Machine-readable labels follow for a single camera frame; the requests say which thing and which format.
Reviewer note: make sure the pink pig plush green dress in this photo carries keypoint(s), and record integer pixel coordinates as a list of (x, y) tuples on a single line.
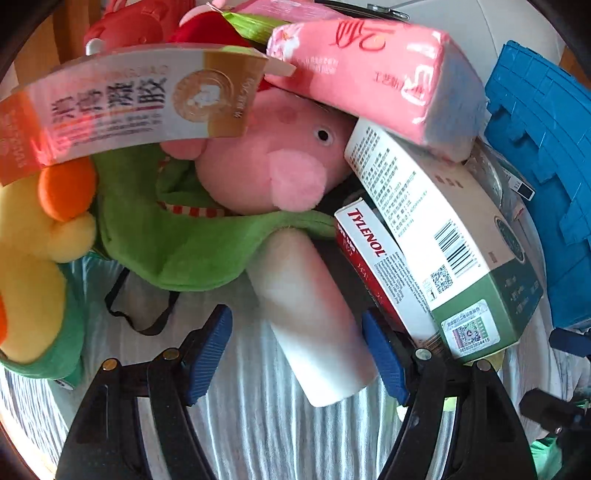
[(258, 152)]

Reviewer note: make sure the green cloth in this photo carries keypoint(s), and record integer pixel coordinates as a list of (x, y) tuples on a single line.
[(549, 457)]

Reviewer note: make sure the black box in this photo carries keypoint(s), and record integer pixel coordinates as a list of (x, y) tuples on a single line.
[(351, 5)]

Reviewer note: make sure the pale cardboard tube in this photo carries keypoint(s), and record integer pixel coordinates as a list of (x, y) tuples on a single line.
[(314, 323)]

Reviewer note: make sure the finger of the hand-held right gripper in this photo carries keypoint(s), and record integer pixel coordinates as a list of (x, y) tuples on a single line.
[(549, 410), (572, 341)]

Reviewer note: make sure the red plush toy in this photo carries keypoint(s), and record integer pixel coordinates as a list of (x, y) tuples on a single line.
[(207, 27)]

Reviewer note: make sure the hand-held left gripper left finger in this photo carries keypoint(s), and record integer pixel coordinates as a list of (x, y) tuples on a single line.
[(207, 355)]

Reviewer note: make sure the yellow duck plush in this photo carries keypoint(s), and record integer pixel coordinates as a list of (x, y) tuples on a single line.
[(27, 277)]

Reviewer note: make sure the long orange white box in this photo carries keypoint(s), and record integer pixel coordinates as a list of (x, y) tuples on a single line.
[(115, 101)]

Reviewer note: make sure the blue plastic crate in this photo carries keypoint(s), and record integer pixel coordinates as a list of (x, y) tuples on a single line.
[(540, 138)]

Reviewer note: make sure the clear plastic package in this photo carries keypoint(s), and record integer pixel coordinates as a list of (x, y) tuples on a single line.
[(503, 175)]

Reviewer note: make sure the wooden bed frame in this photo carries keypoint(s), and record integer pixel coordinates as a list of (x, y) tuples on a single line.
[(74, 27)]

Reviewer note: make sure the white green box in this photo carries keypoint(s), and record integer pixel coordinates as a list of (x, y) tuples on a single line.
[(438, 221)]

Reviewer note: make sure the white striped bedsheet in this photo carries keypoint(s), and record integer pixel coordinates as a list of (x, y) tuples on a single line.
[(258, 415)]

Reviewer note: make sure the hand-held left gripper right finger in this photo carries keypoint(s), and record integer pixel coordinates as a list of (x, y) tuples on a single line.
[(383, 360)]

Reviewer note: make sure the red plastic bear case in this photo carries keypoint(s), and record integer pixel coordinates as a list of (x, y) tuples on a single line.
[(129, 23)]

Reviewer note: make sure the red white medicine box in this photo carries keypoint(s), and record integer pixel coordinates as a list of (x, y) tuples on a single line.
[(364, 235)]

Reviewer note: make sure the pink tissue pack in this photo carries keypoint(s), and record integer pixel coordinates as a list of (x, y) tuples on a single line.
[(369, 60), (277, 9)]

